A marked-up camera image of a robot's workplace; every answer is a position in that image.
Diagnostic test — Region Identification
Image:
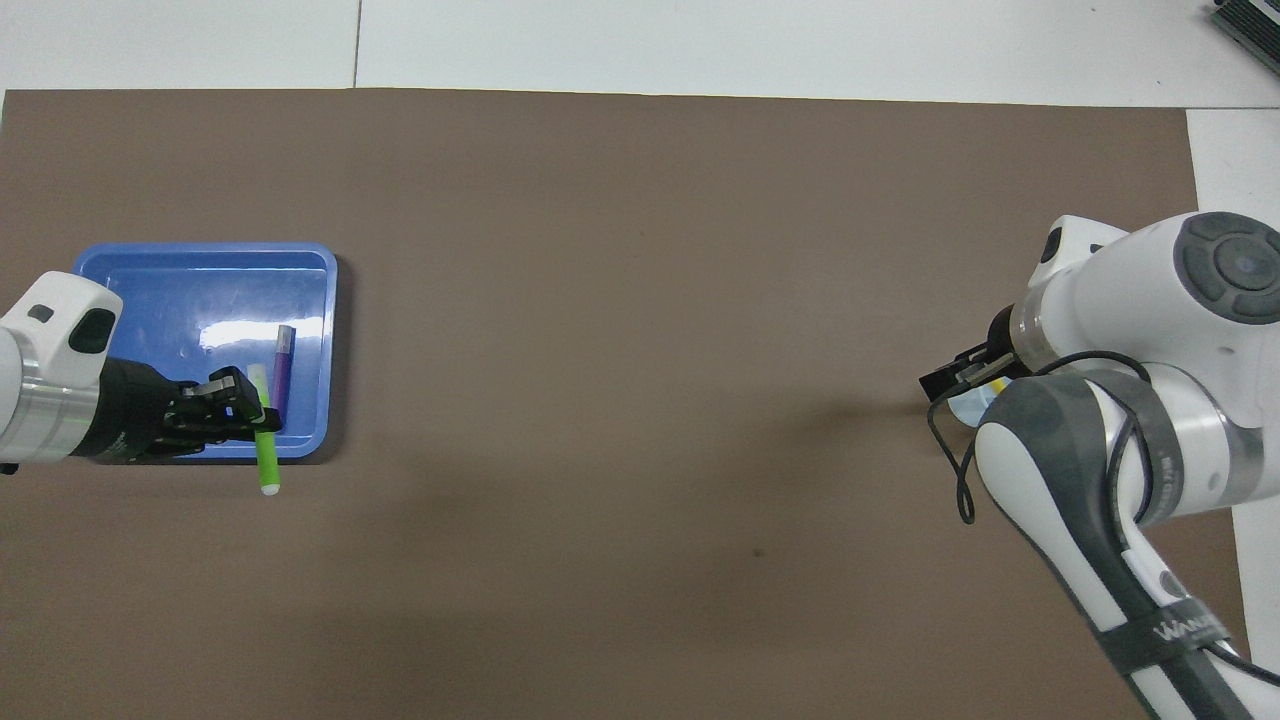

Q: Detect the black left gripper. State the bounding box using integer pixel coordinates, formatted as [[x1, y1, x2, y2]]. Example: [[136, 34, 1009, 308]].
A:
[[75, 358, 283, 463]]

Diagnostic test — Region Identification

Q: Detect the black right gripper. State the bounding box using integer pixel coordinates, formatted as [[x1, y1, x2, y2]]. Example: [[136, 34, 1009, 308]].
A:
[[920, 305, 1026, 401]]

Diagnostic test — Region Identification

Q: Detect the green marker pen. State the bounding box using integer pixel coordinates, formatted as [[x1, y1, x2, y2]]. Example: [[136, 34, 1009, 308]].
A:
[[248, 363, 284, 496]]

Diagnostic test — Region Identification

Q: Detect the purple marker pen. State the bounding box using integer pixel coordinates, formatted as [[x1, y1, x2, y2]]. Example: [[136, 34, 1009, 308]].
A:
[[270, 325, 297, 433]]

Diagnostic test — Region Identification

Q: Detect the blue plastic tray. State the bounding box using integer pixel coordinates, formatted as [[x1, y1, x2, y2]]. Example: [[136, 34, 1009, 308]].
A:
[[72, 242, 338, 461]]

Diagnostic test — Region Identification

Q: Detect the brown table mat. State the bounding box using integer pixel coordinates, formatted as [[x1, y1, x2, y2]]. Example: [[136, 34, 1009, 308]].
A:
[[0, 88, 1258, 720]]

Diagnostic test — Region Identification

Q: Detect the grey ribbed device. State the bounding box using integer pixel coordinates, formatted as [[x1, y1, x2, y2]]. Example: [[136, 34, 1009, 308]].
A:
[[1208, 0, 1280, 76]]

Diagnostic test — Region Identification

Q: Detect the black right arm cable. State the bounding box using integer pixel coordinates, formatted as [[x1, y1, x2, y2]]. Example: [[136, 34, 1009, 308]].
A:
[[926, 350, 1151, 526]]

